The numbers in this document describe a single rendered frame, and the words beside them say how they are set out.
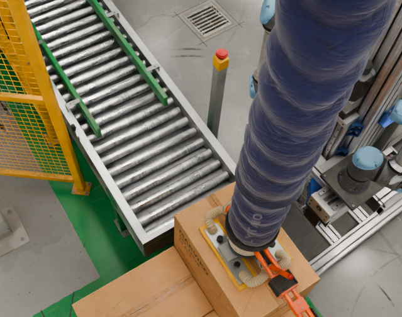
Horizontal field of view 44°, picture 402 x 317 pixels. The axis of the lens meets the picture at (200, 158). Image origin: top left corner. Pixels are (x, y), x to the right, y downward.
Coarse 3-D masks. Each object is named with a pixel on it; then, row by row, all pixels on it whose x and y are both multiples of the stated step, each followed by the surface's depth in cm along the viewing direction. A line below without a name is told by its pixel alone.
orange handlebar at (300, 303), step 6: (228, 204) 219; (258, 252) 208; (264, 252) 209; (270, 252) 209; (258, 258) 208; (270, 258) 208; (264, 264) 206; (276, 264) 206; (270, 270) 205; (270, 276) 204; (294, 288) 202; (288, 294) 201; (294, 294) 201; (288, 300) 199; (300, 300) 199; (294, 306) 197; (300, 306) 197; (306, 306) 198; (294, 312) 197; (300, 312) 196; (306, 312) 197
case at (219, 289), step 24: (216, 192) 237; (192, 216) 231; (216, 216) 231; (192, 240) 225; (288, 240) 227; (192, 264) 246; (216, 264) 220; (216, 288) 222; (264, 288) 215; (312, 288) 230; (216, 312) 246; (240, 312) 209; (264, 312) 210
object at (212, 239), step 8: (216, 224) 226; (208, 232) 224; (216, 232) 224; (224, 232) 225; (208, 240) 223; (216, 240) 222; (224, 240) 223; (216, 248) 220; (216, 256) 220; (224, 264) 217; (232, 264) 217; (240, 264) 217; (232, 272) 215; (248, 272) 216; (232, 280) 214; (240, 280) 214; (240, 288) 212
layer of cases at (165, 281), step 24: (144, 264) 259; (168, 264) 260; (120, 288) 252; (144, 288) 253; (168, 288) 253; (192, 288) 254; (96, 312) 245; (120, 312) 246; (144, 312) 247; (168, 312) 247; (192, 312) 248; (288, 312) 250
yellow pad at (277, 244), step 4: (276, 240) 224; (272, 244) 220; (276, 244) 223; (280, 244) 224; (268, 248) 222; (272, 248) 222; (276, 248) 222; (280, 248) 222; (284, 248) 223; (272, 252) 221; (288, 252) 222; (276, 260) 219; (280, 260) 220
